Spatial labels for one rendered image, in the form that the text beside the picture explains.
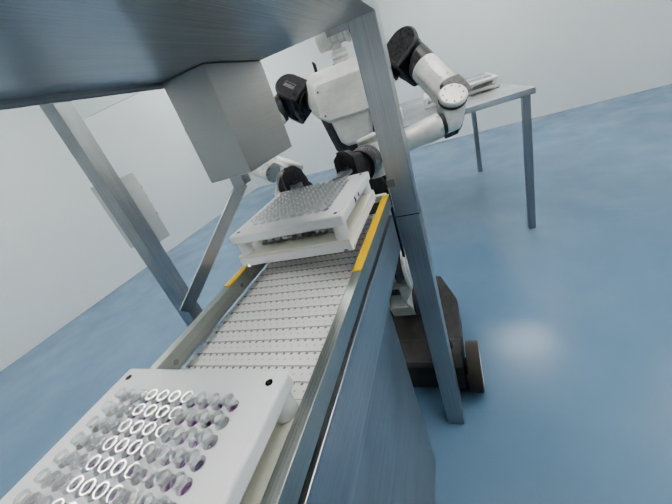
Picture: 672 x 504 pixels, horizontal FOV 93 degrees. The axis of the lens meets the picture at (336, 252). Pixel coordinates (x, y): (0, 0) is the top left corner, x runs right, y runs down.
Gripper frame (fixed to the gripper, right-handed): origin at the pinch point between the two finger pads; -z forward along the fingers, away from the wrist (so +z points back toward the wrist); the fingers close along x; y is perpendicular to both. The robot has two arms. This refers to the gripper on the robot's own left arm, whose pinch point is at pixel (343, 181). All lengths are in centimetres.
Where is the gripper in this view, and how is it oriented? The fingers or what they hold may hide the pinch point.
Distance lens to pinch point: 78.9
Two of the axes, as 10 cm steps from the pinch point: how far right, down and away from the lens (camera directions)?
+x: 3.0, 8.6, 4.1
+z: 4.0, -5.0, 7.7
